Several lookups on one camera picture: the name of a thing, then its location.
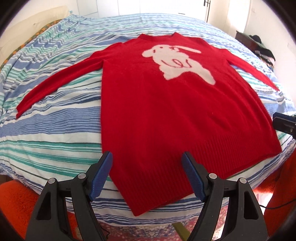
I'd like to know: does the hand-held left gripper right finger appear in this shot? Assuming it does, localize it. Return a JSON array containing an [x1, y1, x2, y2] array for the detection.
[[181, 151, 270, 241]]

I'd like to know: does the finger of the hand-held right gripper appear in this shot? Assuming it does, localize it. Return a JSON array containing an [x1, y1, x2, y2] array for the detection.
[[272, 112, 296, 140]]

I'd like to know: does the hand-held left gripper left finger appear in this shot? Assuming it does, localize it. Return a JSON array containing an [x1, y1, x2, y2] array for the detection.
[[25, 151, 113, 241]]

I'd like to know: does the red sweater with white figure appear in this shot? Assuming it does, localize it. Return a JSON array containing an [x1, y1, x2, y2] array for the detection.
[[16, 32, 282, 217]]

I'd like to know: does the pile of dark clothes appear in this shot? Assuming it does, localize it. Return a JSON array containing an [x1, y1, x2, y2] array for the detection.
[[248, 34, 277, 68]]

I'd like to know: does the blue green striped bed sheet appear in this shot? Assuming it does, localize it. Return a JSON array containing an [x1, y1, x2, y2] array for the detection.
[[0, 10, 296, 223]]

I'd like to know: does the orange fuzzy cloth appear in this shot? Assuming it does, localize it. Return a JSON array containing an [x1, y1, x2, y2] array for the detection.
[[0, 181, 78, 241], [253, 156, 296, 241]]

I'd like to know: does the floral patterned cloth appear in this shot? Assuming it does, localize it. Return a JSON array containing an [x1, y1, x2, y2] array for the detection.
[[98, 204, 233, 241]]

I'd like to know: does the dark wooden furniture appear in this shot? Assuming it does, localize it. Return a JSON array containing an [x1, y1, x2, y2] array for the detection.
[[235, 30, 258, 54]]

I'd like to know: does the orange green patterned cloth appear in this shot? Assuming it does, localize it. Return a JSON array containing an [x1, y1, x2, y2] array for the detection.
[[35, 19, 62, 36]]

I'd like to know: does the cream pillow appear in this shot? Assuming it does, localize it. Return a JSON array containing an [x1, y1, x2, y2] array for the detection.
[[0, 6, 70, 66]]

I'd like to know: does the black cable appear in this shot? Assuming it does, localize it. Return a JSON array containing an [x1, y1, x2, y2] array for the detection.
[[261, 199, 295, 210]]

